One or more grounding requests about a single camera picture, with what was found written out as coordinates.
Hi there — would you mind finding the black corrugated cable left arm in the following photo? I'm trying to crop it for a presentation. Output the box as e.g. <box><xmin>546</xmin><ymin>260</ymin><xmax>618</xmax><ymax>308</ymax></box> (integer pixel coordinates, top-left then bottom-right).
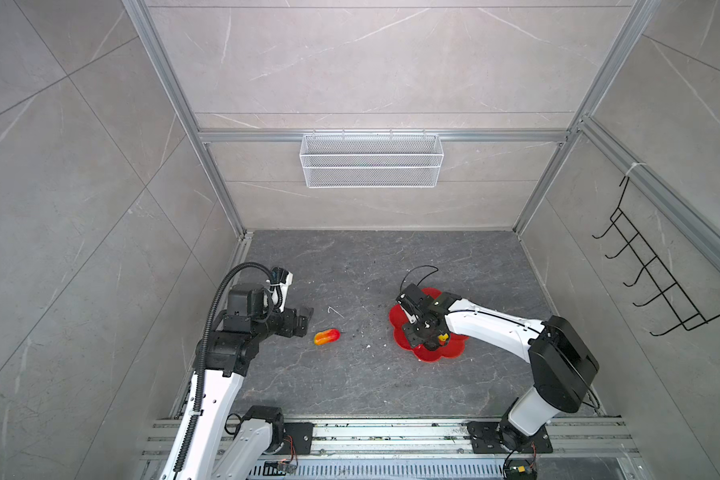
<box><xmin>173</xmin><ymin>262</ymin><xmax>277</xmax><ymax>475</ymax></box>

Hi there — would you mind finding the white wire mesh basket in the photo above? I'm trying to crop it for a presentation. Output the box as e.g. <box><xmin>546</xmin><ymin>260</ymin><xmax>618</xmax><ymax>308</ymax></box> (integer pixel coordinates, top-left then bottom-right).
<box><xmin>299</xmin><ymin>133</ymin><xmax>444</xmax><ymax>188</ymax></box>

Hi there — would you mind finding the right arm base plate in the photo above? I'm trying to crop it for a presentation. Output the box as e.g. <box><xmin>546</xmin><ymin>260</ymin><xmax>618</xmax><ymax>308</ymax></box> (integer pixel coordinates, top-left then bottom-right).
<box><xmin>466</xmin><ymin>421</ymin><xmax>553</xmax><ymax>454</ymax></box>

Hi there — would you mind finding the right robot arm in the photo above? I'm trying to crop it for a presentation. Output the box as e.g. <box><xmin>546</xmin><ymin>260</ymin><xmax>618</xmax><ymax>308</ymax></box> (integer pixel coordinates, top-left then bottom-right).
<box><xmin>389</xmin><ymin>284</ymin><xmax>599</xmax><ymax>452</ymax></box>

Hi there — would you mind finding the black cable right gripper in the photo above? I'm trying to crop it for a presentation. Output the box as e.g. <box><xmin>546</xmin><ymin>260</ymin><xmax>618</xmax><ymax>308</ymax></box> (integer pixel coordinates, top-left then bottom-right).
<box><xmin>398</xmin><ymin>264</ymin><xmax>440</xmax><ymax>295</ymax></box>

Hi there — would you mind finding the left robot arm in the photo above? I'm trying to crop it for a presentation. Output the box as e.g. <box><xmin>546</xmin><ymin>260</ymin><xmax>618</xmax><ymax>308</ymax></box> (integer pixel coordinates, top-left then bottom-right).
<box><xmin>159</xmin><ymin>307</ymin><xmax>314</xmax><ymax>479</ymax></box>

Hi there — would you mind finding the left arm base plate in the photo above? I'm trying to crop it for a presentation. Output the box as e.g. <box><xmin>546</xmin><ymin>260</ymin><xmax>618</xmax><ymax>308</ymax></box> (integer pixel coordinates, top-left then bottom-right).
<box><xmin>265</xmin><ymin>422</ymin><xmax>314</xmax><ymax>456</ymax></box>

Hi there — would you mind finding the aluminium rail at front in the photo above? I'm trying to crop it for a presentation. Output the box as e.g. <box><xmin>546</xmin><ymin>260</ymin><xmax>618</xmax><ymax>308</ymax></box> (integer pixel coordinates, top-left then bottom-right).
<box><xmin>135</xmin><ymin>415</ymin><xmax>652</xmax><ymax>479</ymax></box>

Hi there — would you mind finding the black wire hook rack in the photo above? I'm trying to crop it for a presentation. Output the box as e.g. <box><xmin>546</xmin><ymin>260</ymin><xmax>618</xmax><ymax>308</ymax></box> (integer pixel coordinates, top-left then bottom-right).
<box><xmin>592</xmin><ymin>176</ymin><xmax>720</xmax><ymax>337</ymax></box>

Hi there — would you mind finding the red flower-shaped fruit bowl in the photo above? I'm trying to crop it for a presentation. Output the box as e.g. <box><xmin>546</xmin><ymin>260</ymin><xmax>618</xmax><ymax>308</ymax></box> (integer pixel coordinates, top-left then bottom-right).
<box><xmin>389</xmin><ymin>288</ymin><xmax>467</xmax><ymax>362</ymax></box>

